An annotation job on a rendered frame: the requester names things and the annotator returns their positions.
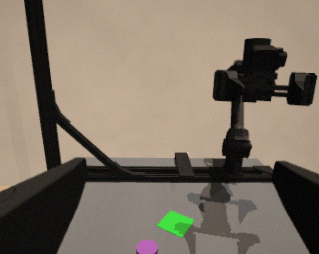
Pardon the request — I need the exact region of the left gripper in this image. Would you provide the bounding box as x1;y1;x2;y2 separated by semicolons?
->
213;70;317;106

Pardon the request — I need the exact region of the purple cylinder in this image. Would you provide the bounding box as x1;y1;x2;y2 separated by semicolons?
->
136;239;158;254

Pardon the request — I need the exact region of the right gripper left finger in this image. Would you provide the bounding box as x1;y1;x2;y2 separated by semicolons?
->
0;157;88;254

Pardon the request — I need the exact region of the green rectangle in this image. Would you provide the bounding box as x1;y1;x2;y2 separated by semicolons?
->
157;211;195;238

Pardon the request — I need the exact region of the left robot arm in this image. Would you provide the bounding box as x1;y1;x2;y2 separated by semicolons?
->
222;38;287;176

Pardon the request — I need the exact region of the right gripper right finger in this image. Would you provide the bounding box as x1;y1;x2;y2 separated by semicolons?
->
272;161;319;254

